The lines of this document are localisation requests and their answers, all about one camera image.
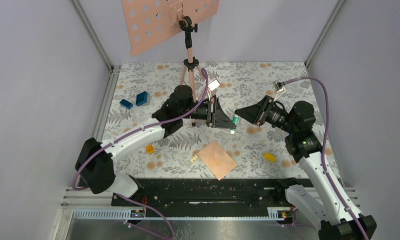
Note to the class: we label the pink perforated music stand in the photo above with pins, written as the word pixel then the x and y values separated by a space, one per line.
pixel 151 22

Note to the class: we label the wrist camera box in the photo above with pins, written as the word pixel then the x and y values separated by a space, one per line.
pixel 212 86
pixel 279 89

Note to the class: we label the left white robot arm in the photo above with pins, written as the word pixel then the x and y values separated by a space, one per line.
pixel 97 159

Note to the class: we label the tan paper envelope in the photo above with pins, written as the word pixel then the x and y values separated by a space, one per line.
pixel 219 162

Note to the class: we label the yellow toy brick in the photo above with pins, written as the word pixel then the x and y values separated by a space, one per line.
pixel 270 157

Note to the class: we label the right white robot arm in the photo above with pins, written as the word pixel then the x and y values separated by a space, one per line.
pixel 334 216

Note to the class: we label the small blue toy brick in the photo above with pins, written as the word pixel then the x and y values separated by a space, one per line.
pixel 126 104

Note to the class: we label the green white glue stick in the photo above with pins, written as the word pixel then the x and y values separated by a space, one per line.
pixel 235 121

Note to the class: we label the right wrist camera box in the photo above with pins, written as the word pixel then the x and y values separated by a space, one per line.
pixel 279 89

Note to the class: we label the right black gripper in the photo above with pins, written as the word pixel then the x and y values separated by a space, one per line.
pixel 256 113

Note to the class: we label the large blue toy brick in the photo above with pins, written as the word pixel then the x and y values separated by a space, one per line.
pixel 142 99

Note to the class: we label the orange square toy brick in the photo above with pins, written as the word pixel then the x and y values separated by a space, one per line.
pixel 149 149

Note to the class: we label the floral patterned table mat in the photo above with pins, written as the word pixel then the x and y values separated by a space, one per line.
pixel 241 84

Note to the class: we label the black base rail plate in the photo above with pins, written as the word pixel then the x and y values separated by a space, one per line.
pixel 206 197

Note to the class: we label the cream chess knight piece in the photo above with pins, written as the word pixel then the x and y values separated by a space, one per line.
pixel 194 158

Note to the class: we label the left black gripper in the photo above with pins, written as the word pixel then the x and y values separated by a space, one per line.
pixel 216 116

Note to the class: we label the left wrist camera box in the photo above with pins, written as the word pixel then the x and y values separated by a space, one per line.
pixel 212 86

